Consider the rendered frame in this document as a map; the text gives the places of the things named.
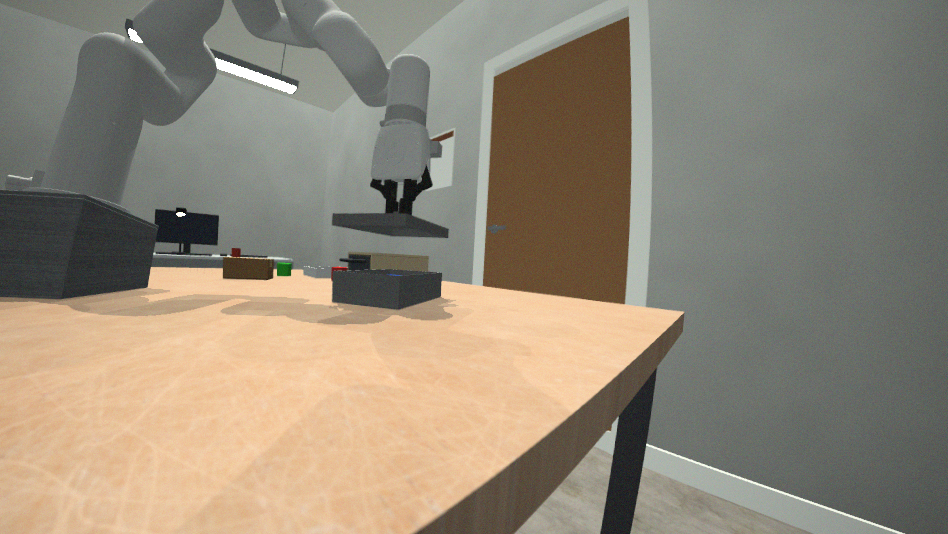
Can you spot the brown cardboard box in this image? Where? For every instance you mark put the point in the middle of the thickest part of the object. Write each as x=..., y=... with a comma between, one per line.
x=248, y=268

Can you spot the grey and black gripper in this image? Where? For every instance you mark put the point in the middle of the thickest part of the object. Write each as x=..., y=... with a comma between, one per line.
x=401, y=143

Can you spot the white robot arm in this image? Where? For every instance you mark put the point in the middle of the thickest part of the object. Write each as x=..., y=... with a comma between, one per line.
x=96, y=142

